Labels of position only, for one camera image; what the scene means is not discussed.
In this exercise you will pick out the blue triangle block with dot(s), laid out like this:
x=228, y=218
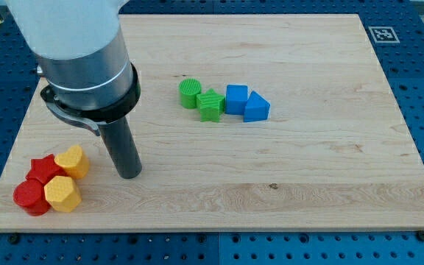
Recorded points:
x=257, y=108

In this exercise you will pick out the white fiducial marker tag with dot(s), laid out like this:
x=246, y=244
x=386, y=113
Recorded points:
x=383, y=34

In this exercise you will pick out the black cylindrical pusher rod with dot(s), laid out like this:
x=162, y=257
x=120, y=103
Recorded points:
x=119, y=142

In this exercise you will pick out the green star block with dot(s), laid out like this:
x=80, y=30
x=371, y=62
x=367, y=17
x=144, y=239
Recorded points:
x=211, y=105

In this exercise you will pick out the yellow hexagon block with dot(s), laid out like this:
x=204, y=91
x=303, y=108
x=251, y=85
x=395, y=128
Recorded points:
x=62, y=194

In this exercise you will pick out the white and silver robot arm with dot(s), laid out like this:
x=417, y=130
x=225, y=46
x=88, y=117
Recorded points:
x=81, y=51

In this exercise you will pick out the yellow heart block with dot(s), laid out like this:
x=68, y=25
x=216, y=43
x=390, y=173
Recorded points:
x=74, y=162

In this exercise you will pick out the red star block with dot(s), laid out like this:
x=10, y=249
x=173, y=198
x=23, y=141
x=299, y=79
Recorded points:
x=44, y=170

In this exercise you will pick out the red cylinder block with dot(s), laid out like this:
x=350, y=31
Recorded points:
x=30, y=197

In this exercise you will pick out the blue cube block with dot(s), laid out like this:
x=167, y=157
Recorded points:
x=236, y=99

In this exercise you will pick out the green cylinder block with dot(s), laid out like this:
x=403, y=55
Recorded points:
x=189, y=89

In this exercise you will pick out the wooden board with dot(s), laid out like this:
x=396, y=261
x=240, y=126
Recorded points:
x=335, y=153

